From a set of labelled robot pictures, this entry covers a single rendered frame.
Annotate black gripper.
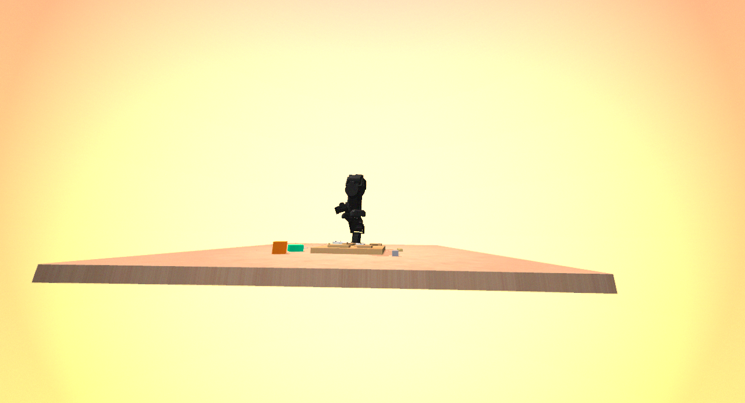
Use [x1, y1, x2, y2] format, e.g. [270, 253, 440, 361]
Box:
[342, 199, 366, 234]

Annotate orange block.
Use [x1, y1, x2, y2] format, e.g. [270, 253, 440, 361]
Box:
[272, 241, 288, 254]

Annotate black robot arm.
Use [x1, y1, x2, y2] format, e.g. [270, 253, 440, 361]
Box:
[335, 174, 366, 243]

